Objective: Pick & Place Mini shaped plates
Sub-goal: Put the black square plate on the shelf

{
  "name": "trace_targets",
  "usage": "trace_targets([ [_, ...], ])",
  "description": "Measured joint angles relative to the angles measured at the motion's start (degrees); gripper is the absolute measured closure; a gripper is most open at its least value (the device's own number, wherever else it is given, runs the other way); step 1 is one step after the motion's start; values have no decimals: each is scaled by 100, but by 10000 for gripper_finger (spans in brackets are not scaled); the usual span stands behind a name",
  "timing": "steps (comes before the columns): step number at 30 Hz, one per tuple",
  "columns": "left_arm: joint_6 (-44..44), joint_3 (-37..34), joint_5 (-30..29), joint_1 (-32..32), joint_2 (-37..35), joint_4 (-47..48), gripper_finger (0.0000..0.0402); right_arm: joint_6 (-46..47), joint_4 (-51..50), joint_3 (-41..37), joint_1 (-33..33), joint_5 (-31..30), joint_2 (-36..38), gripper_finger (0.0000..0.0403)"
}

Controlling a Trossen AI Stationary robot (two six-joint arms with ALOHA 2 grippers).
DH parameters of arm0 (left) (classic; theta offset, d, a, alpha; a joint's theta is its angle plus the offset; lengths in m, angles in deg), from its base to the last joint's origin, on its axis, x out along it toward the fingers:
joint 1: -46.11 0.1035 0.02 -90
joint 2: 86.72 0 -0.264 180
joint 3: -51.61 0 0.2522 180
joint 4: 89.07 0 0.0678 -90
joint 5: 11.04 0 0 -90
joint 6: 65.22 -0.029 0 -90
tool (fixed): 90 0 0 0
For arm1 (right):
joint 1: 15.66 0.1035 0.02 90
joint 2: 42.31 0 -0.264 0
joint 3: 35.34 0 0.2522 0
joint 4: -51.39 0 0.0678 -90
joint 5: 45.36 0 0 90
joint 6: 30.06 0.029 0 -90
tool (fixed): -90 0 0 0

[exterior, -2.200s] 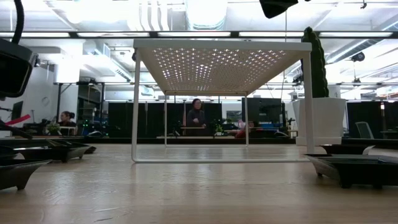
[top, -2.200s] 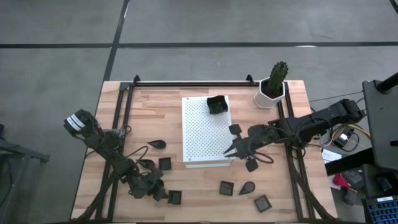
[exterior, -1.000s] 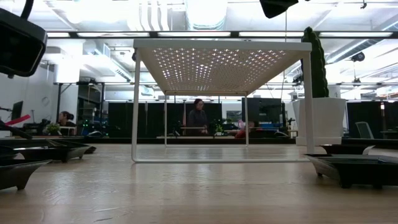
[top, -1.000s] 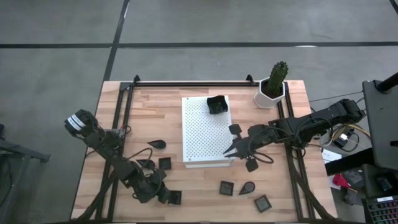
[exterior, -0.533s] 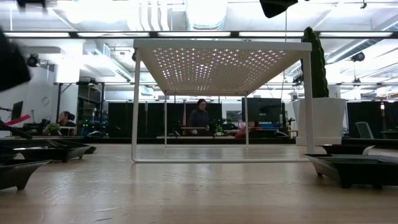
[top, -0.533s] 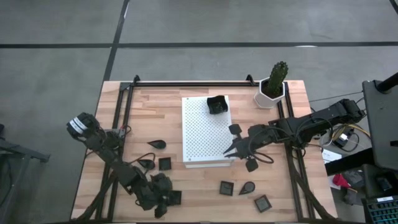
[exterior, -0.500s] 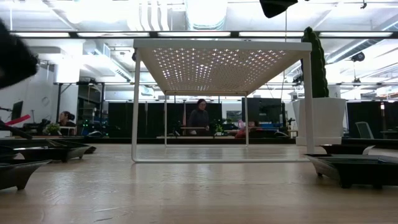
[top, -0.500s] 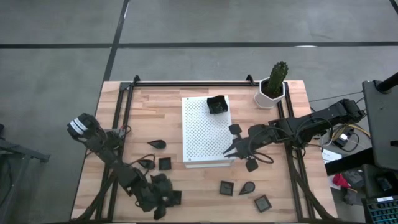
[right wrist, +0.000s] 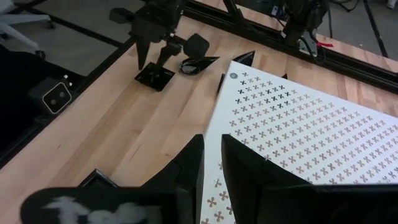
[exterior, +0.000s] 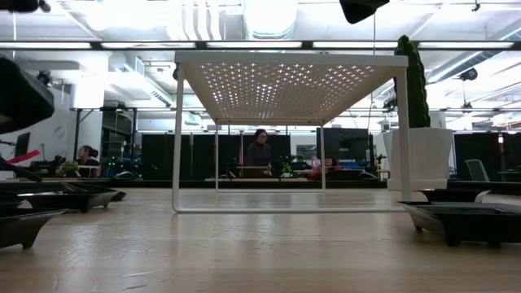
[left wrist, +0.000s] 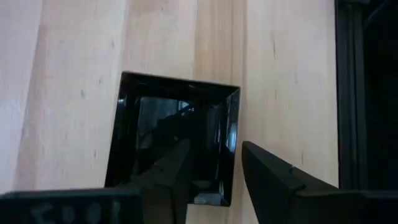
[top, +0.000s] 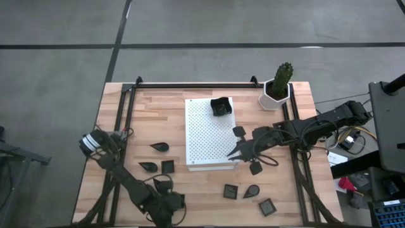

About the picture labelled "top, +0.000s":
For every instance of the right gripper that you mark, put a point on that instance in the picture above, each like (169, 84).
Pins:
(250, 149)

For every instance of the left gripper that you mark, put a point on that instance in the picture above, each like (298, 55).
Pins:
(174, 202)

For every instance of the black small square plate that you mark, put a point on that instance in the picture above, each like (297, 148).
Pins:
(267, 207)
(230, 191)
(167, 166)

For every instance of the black wavy square plate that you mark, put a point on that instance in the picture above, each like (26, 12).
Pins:
(220, 107)

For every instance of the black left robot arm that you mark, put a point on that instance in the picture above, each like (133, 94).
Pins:
(126, 180)

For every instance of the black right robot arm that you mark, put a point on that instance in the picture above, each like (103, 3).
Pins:
(316, 126)

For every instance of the white perforated metal shelf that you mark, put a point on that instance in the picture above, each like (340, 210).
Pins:
(202, 139)

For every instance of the white hexagonal planter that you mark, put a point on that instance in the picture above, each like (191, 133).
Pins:
(265, 103)

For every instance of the green cactus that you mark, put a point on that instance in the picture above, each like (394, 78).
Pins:
(281, 79)

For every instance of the white paper sheet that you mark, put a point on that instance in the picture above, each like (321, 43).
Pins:
(336, 158)

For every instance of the power adapter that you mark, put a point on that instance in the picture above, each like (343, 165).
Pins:
(349, 141)

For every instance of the red object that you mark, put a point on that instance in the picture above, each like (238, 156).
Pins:
(346, 183)

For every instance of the grey metal stand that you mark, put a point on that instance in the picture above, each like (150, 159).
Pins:
(25, 155)

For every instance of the backlit keyboard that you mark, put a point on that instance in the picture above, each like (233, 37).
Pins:
(389, 215)

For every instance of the black pole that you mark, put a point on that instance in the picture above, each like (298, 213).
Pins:
(395, 85)

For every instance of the black aluminium frame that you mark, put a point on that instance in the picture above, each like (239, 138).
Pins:
(202, 85)

